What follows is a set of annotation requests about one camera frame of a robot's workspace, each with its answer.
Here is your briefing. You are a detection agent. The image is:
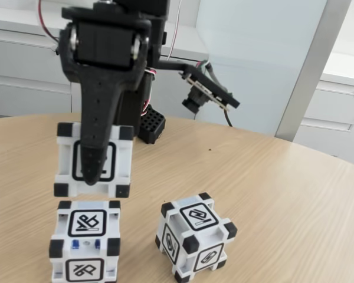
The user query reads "white cabinet with drawers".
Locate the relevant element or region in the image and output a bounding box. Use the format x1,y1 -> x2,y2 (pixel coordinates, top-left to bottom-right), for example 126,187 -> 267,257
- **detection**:
294,50 -> 354,169

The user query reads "white cube with zigzag glyph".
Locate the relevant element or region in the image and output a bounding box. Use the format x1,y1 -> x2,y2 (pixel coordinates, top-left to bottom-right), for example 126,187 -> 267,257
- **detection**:
155,192 -> 238,279

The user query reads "white cube with angular glyph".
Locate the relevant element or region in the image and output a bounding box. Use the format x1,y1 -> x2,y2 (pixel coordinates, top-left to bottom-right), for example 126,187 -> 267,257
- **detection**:
48,200 -> 122,283

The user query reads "grey camera cable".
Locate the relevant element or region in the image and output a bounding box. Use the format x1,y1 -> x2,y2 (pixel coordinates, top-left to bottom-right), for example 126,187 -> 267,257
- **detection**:
205,60 -> 234,128

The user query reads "white cube with chevron glyph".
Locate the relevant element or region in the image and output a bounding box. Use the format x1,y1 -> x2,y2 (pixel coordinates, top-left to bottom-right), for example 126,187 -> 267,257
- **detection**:
53,122 -> 135,198

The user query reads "red white black servo cable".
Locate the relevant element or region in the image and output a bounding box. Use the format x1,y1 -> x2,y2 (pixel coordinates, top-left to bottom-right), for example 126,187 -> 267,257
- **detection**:
141,67 -> 158,117
37,0 -> 60,44

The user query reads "grey metal post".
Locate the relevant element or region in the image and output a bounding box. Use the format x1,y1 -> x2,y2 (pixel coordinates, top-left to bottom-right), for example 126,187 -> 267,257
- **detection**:
274,0 -> 352,144

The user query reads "thin white wire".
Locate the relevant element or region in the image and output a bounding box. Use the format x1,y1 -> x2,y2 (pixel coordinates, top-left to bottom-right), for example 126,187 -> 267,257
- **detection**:
166,0 -> 183,60

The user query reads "black camera on bracket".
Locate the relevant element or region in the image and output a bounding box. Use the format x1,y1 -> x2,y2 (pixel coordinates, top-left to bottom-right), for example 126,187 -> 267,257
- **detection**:
158,57 -> 241,115

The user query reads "long white cabinet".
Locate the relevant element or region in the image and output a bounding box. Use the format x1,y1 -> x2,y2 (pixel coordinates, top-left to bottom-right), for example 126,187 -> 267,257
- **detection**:
0,16 -> 210,120

